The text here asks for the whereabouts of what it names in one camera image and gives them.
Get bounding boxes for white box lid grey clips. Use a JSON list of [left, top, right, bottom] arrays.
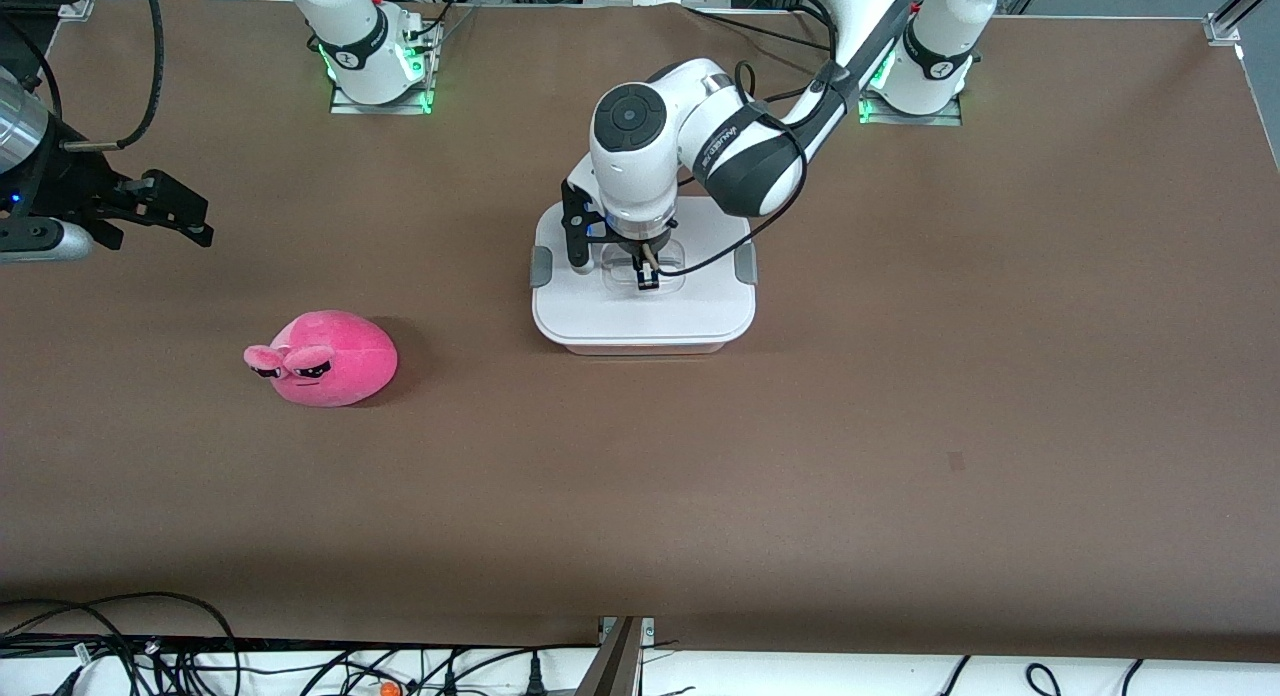
[[530, 196, 758, 345]]

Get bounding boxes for pink plush toy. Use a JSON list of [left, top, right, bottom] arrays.
[[243, 309, 399, 409]]

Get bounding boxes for pink translucent plastic box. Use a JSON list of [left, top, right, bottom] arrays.
[[545, 331, 746, 357]]

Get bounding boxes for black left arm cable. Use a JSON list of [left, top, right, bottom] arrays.
[[655, 59, 813, 279]]

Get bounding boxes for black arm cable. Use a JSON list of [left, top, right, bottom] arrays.
[[60, 0, 166, 155], [655, 59, 813, 279]]

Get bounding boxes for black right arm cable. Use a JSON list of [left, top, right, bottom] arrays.
[[60, 0, 166, 155]]

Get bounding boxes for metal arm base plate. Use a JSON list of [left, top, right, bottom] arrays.
[[858, 91, 964, 127], [330, 84, 436, 115]]

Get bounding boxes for thin black cable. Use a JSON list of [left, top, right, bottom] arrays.
[[685, 4, 836, 55]]

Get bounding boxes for black looped cable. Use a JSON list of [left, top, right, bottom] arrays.
[[0, 591, 241, 696]]

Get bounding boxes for aluminium profile post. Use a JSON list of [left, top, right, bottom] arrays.
[[575, 616, 656, 696]]

